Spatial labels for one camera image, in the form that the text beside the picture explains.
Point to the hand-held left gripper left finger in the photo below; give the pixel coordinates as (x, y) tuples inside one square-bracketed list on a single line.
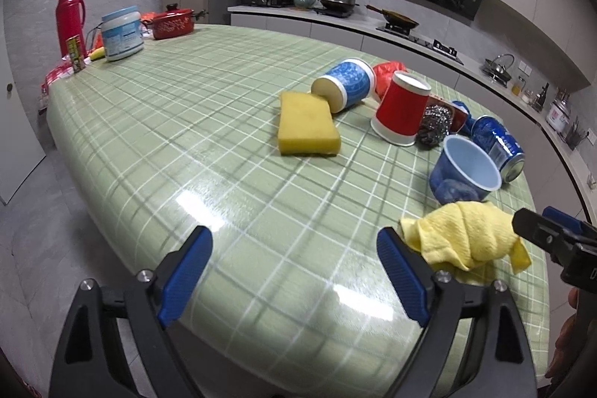
[(184, 276)]

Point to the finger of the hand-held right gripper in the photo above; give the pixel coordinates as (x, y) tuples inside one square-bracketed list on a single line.
[(536, 230), (566, 221)]

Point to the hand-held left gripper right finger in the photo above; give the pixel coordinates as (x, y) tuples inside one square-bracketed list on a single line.
[(403, 276)]

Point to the yellow cloth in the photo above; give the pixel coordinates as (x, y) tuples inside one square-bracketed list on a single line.
[(466, 235)]

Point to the steel wool scrubber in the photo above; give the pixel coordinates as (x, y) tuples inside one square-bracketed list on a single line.
[(433, 123)]

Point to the red paper cup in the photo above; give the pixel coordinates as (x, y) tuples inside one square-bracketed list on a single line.
[(399, 111)]

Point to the blue white paper cup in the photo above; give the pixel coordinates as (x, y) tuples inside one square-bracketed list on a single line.
[(350, 83)]

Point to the person's right hand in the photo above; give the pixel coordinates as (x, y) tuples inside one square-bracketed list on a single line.
[(564, 332)]

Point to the black utensil holder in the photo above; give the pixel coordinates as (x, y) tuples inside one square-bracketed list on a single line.
[(576, 139)]

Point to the blue bowl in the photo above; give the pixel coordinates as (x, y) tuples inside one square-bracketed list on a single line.
[(466, 167)]

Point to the blue drink can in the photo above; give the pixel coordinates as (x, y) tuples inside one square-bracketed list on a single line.
[(496, 141)]

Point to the white rice cooker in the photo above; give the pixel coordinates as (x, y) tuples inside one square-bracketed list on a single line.
[(559, 113)]

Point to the dark glass bottle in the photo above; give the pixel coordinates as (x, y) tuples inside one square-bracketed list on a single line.
[(542, 97)]

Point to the blue plastic wrapper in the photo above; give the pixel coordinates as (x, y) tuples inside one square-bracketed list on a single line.
[(468, 124)]

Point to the yellow oil bottle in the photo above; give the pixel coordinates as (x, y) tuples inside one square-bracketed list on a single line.
[(517, 89)]

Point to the yellow sponge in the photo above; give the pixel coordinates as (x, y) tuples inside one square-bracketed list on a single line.
[(308, 127)]

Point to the red plastic bag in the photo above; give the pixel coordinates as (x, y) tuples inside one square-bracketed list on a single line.
[(385, 74)]

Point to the gas stove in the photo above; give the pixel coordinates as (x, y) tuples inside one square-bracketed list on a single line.
[(438, 48)]

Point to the grey door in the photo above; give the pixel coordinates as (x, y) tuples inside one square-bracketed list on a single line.
[(18, 137)]

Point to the red checked cloth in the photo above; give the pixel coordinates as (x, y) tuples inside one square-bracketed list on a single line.
[(58, 74)]

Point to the yellow plastic item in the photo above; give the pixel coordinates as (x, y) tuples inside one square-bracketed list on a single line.
[(97, 54)]

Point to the small yellow green box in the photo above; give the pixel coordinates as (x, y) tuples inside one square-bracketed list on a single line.
[(75, 55)]

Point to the white blue plastic tub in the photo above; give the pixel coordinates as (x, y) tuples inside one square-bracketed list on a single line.
[(122, 36)]

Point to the red pot with lid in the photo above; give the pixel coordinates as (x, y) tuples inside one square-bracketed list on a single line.
[(172, 27)]

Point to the frying pan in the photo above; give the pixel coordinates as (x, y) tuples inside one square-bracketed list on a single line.
[(399, 18)]

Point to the red thermos jug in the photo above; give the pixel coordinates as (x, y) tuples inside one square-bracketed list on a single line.
[(67, 25)]

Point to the white wall outlet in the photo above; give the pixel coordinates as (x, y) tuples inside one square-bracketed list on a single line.
[(524, 68)]

